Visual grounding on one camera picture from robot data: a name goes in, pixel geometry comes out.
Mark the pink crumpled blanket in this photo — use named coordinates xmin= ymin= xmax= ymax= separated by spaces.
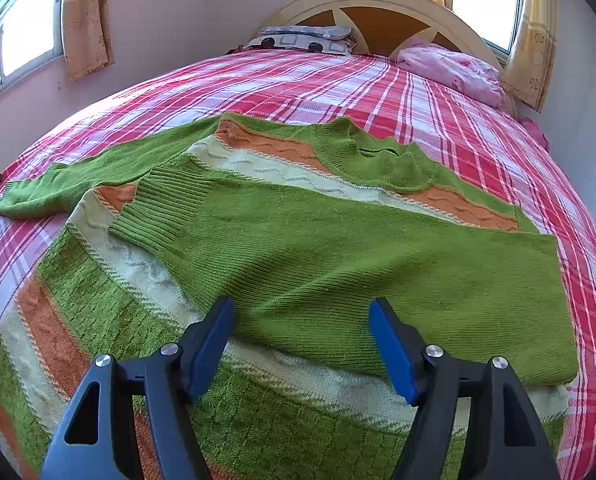
xmin=397 ymin=37 xmax=507 ymax=107

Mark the cream and brown headboard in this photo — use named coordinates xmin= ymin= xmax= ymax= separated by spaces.
xmin=263 ymin=0 xmax=504 ymax=71

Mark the pink cloth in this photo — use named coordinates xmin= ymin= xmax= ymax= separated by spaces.
xmin=520 ymin=117 xmax=552 ymax=152

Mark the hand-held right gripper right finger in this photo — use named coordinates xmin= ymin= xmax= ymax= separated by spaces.
xmin=368 ymin=297 xmax=562 ymax=480

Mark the green striped knit sweater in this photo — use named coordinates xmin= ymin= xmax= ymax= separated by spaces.
xmin=0 ymin=112 xmax=580 ymax=480

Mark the black white patterned pillow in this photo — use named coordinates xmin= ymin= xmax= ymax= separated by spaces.
xmin=245 ymin=34 xmax=357 ymax=57

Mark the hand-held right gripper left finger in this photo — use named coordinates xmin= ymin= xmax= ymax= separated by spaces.
xmin=39 ymin=296 xmax=236 ymax=480

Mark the bed with red plaid sheet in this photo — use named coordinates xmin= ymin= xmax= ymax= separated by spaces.
xmin=0 ymin=49 xmax=596 ymax=480

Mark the sliding glass window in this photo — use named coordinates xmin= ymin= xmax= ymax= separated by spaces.
xmin=452 ymin=0 xmax=525 ymax=57
xmin=0 ymin=0 xmax=70 ymax=107

